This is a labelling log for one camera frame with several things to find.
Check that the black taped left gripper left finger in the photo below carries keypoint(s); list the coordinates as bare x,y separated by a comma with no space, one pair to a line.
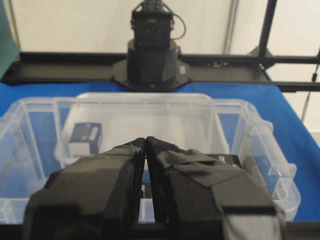
95,198

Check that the black vertical frame post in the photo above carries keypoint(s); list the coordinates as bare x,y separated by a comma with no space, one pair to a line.
266,27

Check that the black and white small box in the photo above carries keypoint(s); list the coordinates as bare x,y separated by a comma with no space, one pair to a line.
85,140

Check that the blue table cloth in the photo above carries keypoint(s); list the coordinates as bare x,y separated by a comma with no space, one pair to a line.
296,143

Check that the clear plastic storage case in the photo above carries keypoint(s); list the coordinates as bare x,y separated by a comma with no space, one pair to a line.
35,133

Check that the black metal frame rail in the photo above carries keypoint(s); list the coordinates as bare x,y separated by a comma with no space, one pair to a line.
45,67

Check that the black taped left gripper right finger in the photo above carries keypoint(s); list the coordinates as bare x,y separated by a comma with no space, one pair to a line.
200,197

